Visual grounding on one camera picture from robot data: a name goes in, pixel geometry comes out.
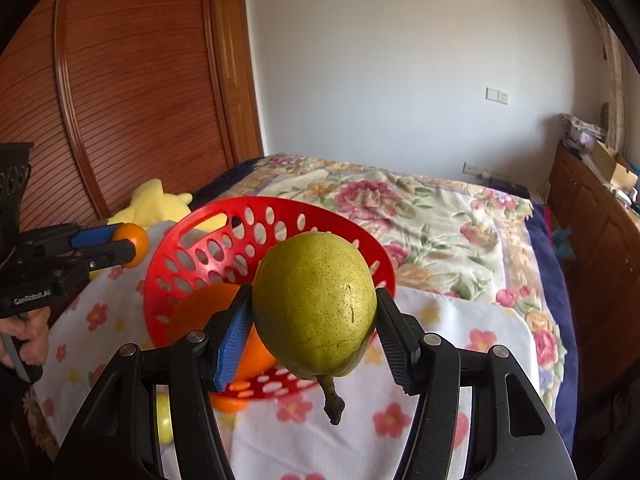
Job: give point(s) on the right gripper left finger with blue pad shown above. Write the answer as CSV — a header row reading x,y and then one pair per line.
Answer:
x,y
230,336

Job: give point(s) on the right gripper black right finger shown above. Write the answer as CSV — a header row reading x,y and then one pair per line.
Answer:
x,y
401,347

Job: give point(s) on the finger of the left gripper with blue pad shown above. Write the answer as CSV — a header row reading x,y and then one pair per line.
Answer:
x,y
93,236

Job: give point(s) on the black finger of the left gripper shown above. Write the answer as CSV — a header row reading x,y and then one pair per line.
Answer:
x,y
102,256

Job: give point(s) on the small kumquat orange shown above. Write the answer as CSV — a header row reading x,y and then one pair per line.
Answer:
x,y
138,239

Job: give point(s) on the large green pear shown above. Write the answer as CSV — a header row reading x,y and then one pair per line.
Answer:
x,y
314,308

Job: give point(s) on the person's left hand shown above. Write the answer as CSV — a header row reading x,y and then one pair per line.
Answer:
x,y
34,332

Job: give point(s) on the yellow plush toy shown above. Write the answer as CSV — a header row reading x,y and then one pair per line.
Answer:
x,y
151,205

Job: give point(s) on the red perforated plastic basket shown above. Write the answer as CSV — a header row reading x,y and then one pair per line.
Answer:
x,y
196,272

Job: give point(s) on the floral bed quilt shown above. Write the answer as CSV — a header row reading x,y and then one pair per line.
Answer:
x,y
446,237

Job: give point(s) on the white fruit-print tablecloth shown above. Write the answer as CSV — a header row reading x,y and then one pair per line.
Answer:
x,y
280,438

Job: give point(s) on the wooden louvered wardrobe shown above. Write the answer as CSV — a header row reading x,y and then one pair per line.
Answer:
x,y
111,93

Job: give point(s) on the wooden sideboard cabinet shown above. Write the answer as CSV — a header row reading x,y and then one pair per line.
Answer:
x,y
603,280

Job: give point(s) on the stack of items on sideboard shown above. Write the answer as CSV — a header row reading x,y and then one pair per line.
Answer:
x,y
580,135

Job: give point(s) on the cardboard box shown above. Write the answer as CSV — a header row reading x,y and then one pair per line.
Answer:
x,y
614,167

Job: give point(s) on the floral patterned curtain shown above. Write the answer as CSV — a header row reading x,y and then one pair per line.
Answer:
x,y
617,135

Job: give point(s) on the wall power socket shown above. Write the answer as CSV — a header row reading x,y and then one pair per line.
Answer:
x,y
475,171

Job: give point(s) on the white wall switch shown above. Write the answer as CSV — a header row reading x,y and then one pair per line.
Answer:
x,y
497,96

